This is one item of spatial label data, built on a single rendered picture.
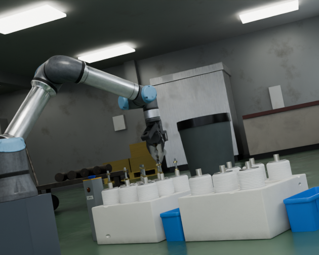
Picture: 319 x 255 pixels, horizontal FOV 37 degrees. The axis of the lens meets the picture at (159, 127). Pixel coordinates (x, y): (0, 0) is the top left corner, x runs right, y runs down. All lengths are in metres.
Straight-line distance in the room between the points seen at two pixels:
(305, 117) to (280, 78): 2.84
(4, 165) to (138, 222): 0.67
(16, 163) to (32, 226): 0.23
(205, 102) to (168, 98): 0.88
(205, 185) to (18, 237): 0.74
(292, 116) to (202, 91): 2.30
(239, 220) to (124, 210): 0.59
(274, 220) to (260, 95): 10.31
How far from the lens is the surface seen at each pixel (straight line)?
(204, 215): 1.88
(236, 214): 1.80
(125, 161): 11.45
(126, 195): 2.19
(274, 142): 9.39
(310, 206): 1.77
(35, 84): 2.03
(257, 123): 9.41
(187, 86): 10.75
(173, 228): 2.02
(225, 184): 1.85
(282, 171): 1.99
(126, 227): 2.18
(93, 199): 2.43
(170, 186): 2.20
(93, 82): 1.98
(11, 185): 1.76
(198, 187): 1.91
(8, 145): 1.78
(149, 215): 2.07
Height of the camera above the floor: 0.35
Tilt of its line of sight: 4 degrees up
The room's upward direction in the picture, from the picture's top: 10 degrees counter-clockwise
